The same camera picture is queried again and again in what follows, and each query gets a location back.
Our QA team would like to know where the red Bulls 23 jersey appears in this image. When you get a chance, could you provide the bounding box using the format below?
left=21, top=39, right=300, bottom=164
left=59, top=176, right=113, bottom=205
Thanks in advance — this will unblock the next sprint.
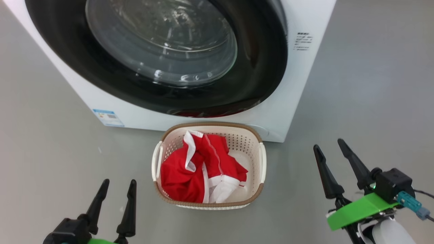
left=160, top=130, right=209, bottom=204

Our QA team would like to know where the blue energy label sticker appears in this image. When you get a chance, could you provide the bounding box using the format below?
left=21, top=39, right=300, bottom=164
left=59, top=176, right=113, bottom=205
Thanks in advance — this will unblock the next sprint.
left=92, top=108, right=125, bottom=127

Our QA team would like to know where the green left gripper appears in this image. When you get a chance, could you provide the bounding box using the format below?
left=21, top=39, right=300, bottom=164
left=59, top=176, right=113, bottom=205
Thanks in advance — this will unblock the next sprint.
left=85, top=179, right=137, bottom=244

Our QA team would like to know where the thin black cable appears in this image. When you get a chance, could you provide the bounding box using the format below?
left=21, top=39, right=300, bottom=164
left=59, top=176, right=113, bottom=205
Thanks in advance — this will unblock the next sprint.
left=414, top=189, right=434, bottom=200

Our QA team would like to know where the teal right camera connector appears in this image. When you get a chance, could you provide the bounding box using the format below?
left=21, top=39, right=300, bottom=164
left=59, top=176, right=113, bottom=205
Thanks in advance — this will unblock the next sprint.
left=397, top=191, right=431, bottom=220

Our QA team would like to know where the cream perforated laundry basket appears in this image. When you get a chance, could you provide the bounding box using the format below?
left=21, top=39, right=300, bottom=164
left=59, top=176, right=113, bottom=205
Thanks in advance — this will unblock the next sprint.
left=152, top=121, right=267, bottom=210

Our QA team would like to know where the white front-load washing machine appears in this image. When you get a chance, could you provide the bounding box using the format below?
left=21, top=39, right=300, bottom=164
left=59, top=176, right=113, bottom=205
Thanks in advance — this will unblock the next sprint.
left=3, top=0, right=338, bottom=143

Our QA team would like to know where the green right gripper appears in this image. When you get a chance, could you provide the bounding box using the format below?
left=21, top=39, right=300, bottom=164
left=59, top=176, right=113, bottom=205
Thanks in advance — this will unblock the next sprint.
left=313, top=138, right=400, bottom=232

